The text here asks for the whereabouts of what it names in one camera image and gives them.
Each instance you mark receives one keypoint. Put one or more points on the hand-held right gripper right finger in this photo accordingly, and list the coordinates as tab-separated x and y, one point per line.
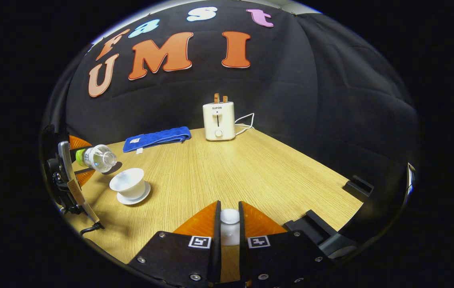
243	240

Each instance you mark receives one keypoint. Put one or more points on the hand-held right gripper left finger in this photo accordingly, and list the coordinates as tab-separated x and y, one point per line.
216	240

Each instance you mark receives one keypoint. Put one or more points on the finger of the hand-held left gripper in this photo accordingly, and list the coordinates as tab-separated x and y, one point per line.
84	178
78	143

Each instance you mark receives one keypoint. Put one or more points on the white teacup lid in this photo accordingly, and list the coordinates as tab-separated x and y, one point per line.
229	224

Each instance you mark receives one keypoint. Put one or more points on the clear water bottle green label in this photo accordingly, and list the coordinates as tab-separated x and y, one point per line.
95	156

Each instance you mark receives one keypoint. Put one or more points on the white teacup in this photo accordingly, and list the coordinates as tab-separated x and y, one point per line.
128	182

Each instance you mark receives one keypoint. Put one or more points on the white saucer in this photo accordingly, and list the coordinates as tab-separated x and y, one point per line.
141	196

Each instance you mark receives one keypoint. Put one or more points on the blue folded towel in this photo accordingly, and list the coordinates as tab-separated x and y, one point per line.
157	138

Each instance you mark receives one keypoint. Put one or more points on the black table holder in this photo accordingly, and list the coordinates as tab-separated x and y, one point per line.
358	186
323	236

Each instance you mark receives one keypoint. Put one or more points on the white toaster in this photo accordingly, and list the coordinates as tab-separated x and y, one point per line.
219	122

